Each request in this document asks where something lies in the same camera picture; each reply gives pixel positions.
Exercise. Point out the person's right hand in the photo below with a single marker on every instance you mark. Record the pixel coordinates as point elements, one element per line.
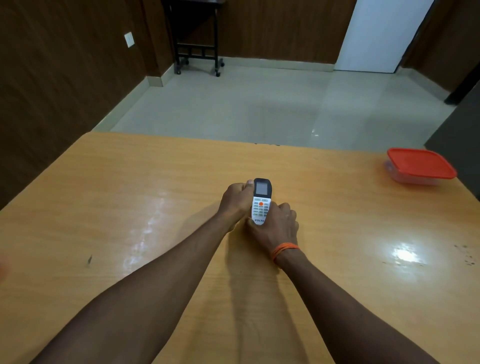
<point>277,227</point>

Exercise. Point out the person's left hand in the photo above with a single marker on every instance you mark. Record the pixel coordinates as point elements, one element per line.
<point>234,200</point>

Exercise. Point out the person's left thumb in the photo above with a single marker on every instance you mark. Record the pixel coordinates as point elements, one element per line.
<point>249,184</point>

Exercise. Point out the person's right fingers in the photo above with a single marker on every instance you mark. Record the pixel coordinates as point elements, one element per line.
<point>285,213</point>

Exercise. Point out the white remote control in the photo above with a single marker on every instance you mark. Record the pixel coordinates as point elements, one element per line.
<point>261,202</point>

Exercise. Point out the person's right forearm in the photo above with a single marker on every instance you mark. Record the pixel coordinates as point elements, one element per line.
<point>348,315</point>

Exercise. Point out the person's left forearm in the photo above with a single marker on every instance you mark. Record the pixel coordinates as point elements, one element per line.
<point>150,296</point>

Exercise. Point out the orange thread wristband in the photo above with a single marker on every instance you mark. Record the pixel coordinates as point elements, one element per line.
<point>284,250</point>

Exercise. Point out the clear container with red lid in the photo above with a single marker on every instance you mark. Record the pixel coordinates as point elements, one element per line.
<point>420,167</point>

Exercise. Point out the black wheeled metal stand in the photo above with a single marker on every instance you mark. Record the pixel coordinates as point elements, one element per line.
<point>197,37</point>

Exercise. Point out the dark cabinet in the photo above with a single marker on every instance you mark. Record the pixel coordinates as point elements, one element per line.
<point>455,123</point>

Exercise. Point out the white door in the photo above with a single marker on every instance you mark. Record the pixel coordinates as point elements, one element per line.
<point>382,35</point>

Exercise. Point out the white wall switch plate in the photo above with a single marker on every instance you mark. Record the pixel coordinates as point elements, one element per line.
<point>129,39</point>

